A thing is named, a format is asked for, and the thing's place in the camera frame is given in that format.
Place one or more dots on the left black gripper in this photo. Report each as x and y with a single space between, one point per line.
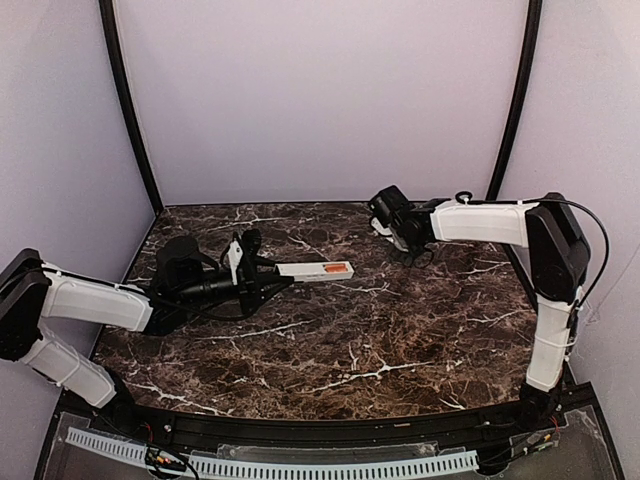
248 279

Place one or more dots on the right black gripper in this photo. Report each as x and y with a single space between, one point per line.
407 246

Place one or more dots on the white remote control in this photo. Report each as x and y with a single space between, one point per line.
312 272

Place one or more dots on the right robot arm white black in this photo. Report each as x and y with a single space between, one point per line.
559 257

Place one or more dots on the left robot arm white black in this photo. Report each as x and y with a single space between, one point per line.
184 282

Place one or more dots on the orange battery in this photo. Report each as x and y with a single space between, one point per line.
336 268

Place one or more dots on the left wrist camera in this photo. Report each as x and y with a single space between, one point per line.
242 251

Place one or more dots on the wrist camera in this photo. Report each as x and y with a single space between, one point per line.
383 231
242 251

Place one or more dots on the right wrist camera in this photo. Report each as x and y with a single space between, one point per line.
383 231

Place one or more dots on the white slotted cable duct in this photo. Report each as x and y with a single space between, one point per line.
249 462

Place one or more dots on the right black frame post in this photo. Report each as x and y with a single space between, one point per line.
526 59

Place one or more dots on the black frame post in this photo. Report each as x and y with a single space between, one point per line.
123 90
526 59

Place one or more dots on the left black frame post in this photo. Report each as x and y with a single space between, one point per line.
123 90

